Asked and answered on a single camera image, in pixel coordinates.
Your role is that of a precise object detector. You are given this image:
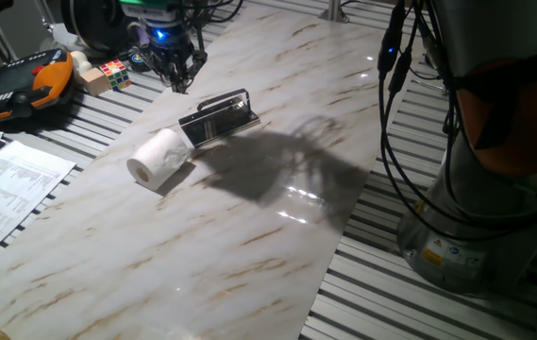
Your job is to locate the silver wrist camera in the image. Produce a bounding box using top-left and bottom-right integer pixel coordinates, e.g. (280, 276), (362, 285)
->
(120, 5), (178, 24)

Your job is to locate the plain wooden cube block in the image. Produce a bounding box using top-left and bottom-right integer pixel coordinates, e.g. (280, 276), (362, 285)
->
(78, 66), (112, 98)

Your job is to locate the small white figurine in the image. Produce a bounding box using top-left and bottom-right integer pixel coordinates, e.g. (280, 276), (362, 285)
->
(69, 49), (94, 77)

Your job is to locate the marble pattern board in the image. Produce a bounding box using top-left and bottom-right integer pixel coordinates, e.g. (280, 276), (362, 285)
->
(0, 3), (420, 340)

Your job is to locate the large black filament spool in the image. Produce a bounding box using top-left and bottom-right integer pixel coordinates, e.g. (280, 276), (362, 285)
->
(59, 0), (141, 55)

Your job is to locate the colourful puzzle cube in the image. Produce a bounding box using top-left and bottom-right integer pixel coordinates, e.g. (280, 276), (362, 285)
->
(98, 58), (134, 93)

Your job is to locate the green wrist flange adapter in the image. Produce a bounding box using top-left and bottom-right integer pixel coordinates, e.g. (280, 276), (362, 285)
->
(118, 0), (180, 9)

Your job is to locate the round black disc blue print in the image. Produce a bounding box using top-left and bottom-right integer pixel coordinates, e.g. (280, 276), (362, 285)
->
(127, 50), (150, 73)

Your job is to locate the aluminium frame post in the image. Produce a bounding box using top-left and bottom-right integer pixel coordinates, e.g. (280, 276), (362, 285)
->
(318, 0), (351, 25)

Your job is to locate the white toilet paper roll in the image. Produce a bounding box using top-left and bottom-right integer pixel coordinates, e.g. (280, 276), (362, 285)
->
(126, 127), (193, 193)

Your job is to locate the printed paper sheet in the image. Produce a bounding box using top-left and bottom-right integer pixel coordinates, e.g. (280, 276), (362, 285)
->
(0, 140), (77, 268)

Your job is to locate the black cable with plug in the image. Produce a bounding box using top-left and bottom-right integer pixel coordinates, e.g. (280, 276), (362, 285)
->
(380, 0), (537, 232)
(376, 0), (510, 242)

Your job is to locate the black and orange teach pendant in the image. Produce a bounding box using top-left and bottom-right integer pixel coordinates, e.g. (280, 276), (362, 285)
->
(0, 47), (76, 127)

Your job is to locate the pale purple bag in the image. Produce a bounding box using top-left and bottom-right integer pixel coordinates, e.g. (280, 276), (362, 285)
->
(134, 21), (151, 47)

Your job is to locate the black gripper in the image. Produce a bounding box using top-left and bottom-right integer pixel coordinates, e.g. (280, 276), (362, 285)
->
(137, 20), (209, 94)

